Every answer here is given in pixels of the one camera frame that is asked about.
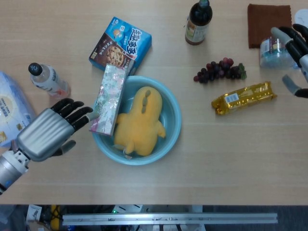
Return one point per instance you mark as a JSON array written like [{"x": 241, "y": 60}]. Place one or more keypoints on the clear round plastic jar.
[{"x": 274, "y": 56}]

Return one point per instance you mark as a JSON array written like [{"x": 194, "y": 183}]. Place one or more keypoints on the blue tissue pack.
[{"x": 12, "y": 106}]

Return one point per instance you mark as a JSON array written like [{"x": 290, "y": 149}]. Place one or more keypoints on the light blue plastic bowl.
[{"x": 172, "y": 113}]

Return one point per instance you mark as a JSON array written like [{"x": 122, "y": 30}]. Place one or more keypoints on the gold foil biscuit pack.
[{"x": 243, "y": 99}]

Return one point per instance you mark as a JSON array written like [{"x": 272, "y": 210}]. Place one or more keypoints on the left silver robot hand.
[{"x": 45, "y": 134}]

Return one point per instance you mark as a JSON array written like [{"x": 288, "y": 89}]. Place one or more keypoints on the purple artificial grape bunch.
[{"x": 216, "y": 71}]

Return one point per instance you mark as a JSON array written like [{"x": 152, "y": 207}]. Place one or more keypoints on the floral toothpaste box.
[{"x": 108, "y": 101}]

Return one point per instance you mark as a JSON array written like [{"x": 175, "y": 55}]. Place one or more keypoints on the clear drink bottle black cap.
[{"x": 48, "y": 80}]

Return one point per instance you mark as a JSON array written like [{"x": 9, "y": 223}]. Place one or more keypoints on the aluminium rail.
[{"x": 168, "y": 218}]

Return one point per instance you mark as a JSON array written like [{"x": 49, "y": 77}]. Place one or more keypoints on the blue chocolate cookie box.
[{"x": 120, "y": 43}]

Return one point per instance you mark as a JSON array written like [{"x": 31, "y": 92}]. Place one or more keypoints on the yellow plush dinosaur toy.
[{"x": 139, "y": 125}]

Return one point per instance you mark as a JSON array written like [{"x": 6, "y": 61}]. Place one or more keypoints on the brown tea bottle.
[{"x": 198, "y": 21}]

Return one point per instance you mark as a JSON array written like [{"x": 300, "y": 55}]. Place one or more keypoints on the white round lid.
[{"x": 302, "y": 16}]

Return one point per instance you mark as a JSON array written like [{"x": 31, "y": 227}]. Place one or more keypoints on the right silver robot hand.
[{"x": 302, "y": 55}]

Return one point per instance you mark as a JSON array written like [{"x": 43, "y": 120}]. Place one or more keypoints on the brown folded cloth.
[{"x": 267, "y": 21}]

